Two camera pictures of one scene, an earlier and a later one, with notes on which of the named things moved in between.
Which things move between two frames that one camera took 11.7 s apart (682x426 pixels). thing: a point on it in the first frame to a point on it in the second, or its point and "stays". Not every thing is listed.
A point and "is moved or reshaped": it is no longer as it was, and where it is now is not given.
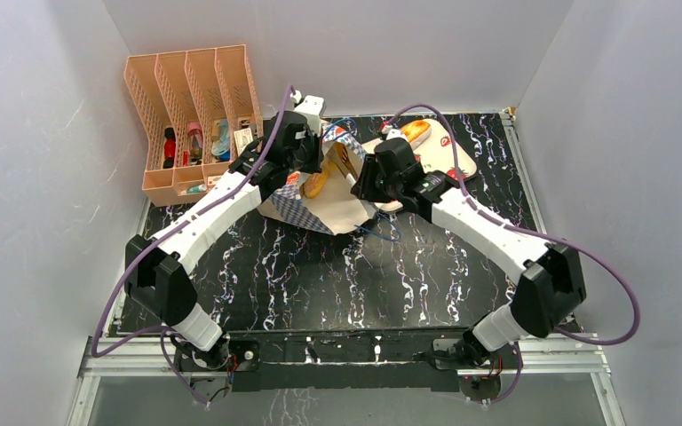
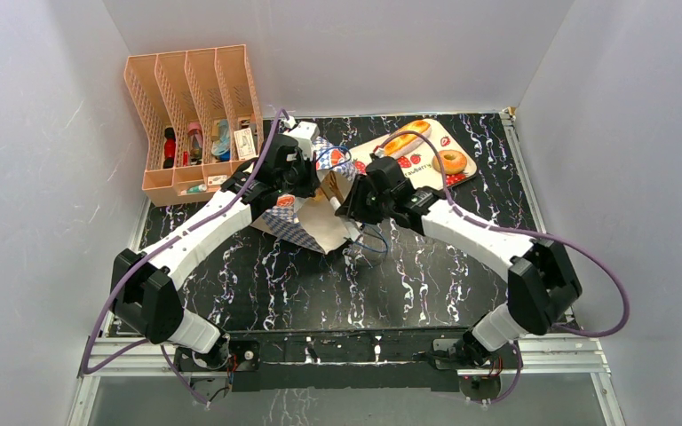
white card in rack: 242,138 stays
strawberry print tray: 437,153 stays
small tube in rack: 194,189 stays
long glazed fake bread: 417,133 stays
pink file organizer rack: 201,114 stays
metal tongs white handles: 340,155 to 337,197
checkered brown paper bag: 336,209 is moved or reshaped
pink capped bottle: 195,143 stays
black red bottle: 170,148 stays
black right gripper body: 368,181 to 352,206
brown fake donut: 313,183 is moved or reshaped
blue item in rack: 221,146 stays
